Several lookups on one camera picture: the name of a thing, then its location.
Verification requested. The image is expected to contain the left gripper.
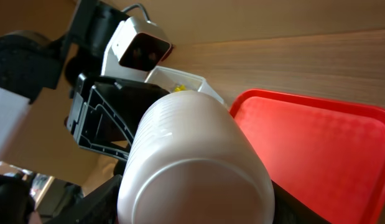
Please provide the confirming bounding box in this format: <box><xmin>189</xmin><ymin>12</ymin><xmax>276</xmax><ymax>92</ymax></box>
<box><xmin>64</xmin><ymin>0</ymin><xmax>170</xmax><ymax>161</ymax></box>

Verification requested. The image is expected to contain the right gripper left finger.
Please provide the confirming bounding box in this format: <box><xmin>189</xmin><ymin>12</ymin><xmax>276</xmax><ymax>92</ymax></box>
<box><xmin>47</xmin><ymin>175</ymin><xmax>122</xmax><ymax>224</ymax></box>

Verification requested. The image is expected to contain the red serving tray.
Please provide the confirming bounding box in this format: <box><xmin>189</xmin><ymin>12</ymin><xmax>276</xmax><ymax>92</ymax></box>
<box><xmin>230</xmin><ymin>89</ymin><xmax>385</xmax><ymax>223</ymax></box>

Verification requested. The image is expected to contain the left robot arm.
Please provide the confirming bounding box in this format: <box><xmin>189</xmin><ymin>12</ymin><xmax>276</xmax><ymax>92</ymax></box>
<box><xmin>0</xmin><ymin>1</ymin><xmax>173</xmax><ymax>161</ymax></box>

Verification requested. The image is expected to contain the clear plastic waste bin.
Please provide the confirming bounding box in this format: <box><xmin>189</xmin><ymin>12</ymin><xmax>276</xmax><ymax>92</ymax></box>
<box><xmin>145</xmin><ymin>66</ymin><xmax>225</xmax><ymax>105</ymax></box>

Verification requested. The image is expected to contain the yellow silver foil wrapper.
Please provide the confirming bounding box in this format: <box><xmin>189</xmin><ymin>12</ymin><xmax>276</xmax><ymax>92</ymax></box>
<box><xmin>173</xmin><ymin>85</ymin><xmax>187</xmax><ymax>92</ymax></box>

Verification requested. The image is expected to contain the left black cable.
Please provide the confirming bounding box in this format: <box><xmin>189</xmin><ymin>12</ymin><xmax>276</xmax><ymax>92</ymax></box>
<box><xmin>120</xmin><ymin>2</ymin><xmax>152</xmax><ymax>23</ymax></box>

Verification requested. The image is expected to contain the pink plastic cup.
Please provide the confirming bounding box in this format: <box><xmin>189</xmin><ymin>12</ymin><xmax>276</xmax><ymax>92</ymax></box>
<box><xmin>117</xmin><ymin>91</ymin><xmax>275</xmax><ymax>223</ymax></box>

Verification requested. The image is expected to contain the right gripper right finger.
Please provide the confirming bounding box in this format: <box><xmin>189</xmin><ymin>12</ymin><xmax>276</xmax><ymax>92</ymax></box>
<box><xmin>272</xmin><ymin>181</ymin><xmax>330</xmax><ymax>224</ymax></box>

